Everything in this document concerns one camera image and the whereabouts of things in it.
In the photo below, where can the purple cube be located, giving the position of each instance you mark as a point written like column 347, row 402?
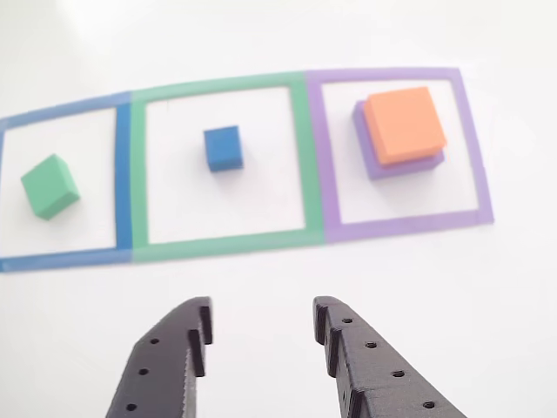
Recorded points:
column 370, row 161

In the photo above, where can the green cube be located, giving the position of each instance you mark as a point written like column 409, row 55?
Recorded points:
column 48, row 185

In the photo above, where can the small blue cube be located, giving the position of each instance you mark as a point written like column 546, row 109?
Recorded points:
column 223, row 146

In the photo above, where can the orange cube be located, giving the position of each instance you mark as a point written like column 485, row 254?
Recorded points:
column 404, row 122

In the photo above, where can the blue square frame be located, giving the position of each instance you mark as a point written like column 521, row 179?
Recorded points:
column 123, row 183

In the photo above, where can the green square frame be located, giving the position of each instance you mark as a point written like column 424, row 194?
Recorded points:
column 217, row 85

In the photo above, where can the purple square frame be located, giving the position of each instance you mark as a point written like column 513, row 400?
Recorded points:
column 383, row 74

